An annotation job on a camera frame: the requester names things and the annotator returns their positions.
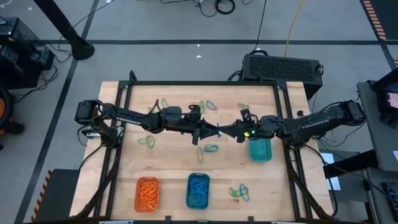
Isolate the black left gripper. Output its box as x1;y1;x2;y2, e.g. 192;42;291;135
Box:
160;105;219;146

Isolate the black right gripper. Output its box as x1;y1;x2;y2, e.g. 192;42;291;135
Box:
220;108;280;144

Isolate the orange rubber band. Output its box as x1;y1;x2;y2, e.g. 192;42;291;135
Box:
138;180;159;210

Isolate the light teal plastic basket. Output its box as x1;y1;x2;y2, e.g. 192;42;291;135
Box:
248;138;273;163

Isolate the dark teal plastic basket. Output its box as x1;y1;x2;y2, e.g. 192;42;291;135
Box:
185;172;211;210

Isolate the black computer case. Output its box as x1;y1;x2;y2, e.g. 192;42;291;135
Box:
241;53;324;101

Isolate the orange plastic basket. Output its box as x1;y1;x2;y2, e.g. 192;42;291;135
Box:
134;176;160;214

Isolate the black desk foot bar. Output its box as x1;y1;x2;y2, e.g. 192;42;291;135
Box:
322;149;379;179

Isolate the black pole with round base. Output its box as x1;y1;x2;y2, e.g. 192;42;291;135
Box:
32;0;96;62

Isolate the black monitor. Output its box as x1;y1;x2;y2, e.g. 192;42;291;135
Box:
371;67;398;129

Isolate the dark grey desk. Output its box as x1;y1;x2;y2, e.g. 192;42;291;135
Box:
362;167;398;224

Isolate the black hazard-striped floor mat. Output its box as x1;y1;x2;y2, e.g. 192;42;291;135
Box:
359;0;398;42
30;167;81;223

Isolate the black keyboard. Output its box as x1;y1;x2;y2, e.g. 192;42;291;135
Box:
381;181;398;216

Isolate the black orange mobile base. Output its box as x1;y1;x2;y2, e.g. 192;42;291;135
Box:
0;86;26;152

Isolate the black equipment cart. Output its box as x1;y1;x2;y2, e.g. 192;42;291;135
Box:
0;16;56;90

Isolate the black metal table frame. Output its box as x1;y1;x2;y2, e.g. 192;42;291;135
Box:
74;70;335;224

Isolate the black power cable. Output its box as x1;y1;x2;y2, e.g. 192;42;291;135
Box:
250;0;269;56

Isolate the coiled black cable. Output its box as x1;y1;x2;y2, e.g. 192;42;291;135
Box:
195;0;237;18

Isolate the yellow cable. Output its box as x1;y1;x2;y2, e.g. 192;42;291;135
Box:
284;0;305;58

